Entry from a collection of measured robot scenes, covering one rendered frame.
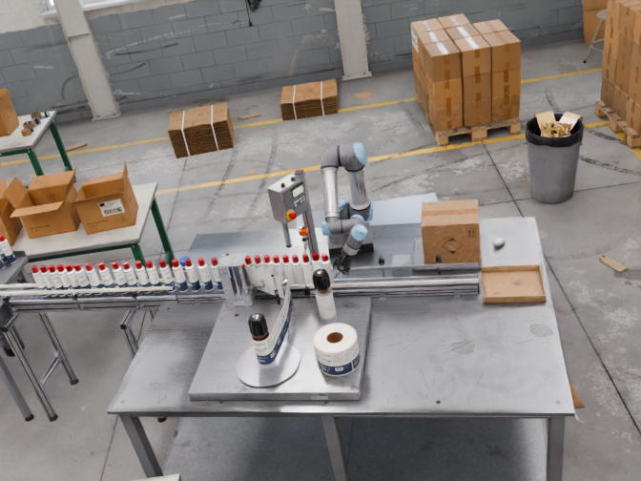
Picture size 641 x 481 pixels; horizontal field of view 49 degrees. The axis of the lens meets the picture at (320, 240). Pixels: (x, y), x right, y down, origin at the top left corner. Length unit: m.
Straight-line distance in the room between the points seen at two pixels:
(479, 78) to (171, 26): 3.89
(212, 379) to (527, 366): 1.45
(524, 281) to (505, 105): 3.45
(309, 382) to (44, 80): 6.93
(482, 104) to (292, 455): 4.17
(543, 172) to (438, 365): 2.87
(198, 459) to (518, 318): 1.84
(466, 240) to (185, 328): 1.56
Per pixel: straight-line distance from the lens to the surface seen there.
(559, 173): 5.84
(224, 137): 7.60
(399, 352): 3.39
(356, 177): 3.80
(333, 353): 3.15
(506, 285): 3.74
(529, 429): 3.87
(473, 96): 6.88
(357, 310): 3.57
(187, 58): 9.00
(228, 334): 3.61
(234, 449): 3.97
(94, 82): 9.28
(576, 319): 4.85
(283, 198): 3.50
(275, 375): 3.30
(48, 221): 5.19
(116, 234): 4.97
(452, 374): 3.27
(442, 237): 3.74
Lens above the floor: 3.14
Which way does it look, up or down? 33 degrees down
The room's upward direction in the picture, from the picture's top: 10 degrees counter-clockwise
